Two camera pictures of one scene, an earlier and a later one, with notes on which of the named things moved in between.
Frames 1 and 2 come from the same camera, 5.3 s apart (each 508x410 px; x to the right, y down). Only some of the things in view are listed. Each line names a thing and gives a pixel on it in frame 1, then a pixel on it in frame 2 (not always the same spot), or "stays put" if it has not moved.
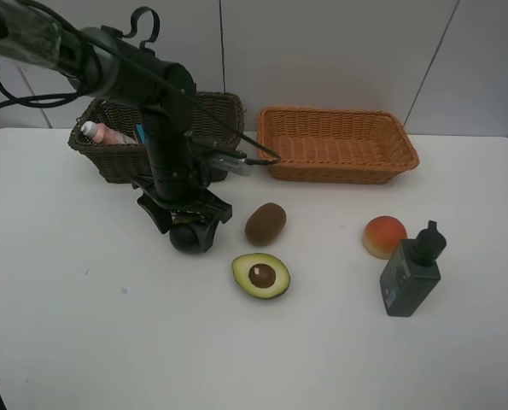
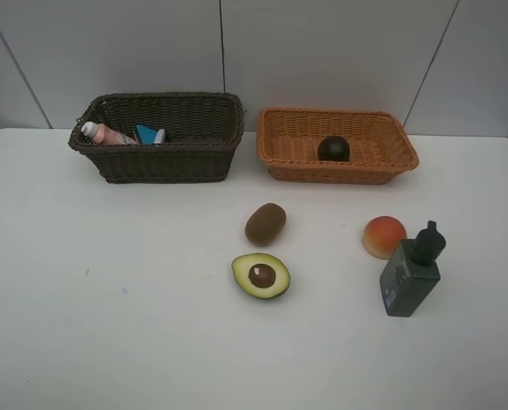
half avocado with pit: [260, 275] stays put
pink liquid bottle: [103, 133] stays put
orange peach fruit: [382, 235] stays put
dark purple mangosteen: [184, 237] -> [333, 148]
